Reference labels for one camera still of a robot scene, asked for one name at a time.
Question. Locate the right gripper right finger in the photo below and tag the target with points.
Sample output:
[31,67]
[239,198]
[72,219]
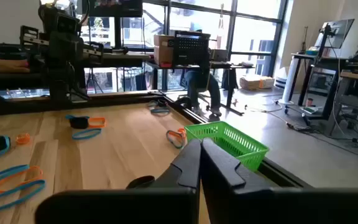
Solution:
[259,205]

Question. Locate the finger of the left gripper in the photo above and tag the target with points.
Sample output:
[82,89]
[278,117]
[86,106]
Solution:
[75,49]
[58,48]

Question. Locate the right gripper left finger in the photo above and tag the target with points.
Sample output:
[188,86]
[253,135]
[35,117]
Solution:
[154,205]

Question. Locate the person's forearm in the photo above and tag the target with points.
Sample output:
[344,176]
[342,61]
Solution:
[3,65]

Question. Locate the small orange rubber band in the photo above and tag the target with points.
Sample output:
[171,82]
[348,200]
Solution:
[182,132]
[23,138]

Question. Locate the black tripod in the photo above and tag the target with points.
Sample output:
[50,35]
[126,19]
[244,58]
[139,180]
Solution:
[93,81]

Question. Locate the grey desk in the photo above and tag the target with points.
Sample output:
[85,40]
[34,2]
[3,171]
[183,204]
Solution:
[120,59]

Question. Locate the black computer monitor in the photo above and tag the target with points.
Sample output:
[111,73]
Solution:
[115,7]

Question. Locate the green plastic basket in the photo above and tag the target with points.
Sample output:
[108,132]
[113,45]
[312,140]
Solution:
[219,127]

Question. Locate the brown cardboard box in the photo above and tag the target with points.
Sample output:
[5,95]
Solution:
[163,49]

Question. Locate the small cup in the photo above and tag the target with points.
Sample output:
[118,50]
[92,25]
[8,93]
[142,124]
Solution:
[309,101]

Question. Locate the black perforated crate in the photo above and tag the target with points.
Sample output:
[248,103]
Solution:
[191,48]

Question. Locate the cardboard stack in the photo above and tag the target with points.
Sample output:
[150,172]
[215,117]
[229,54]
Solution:
[256,82]

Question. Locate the white cylinder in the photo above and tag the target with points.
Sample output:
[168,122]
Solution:
[291,79]

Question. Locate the dark office desk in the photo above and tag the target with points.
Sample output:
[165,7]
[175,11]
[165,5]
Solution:
[238,66]

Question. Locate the black standing desk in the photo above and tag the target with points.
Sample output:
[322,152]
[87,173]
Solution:
[319,60]

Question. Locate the wooden workbench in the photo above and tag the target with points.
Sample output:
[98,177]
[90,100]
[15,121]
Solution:
[356,76]

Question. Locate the large window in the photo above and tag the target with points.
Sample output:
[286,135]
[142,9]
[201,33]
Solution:
[253,31]

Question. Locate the tilted monitor on stand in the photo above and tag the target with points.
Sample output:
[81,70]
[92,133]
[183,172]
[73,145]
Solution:
[337,31]

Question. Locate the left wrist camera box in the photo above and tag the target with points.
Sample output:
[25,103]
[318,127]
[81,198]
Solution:
[59,20]

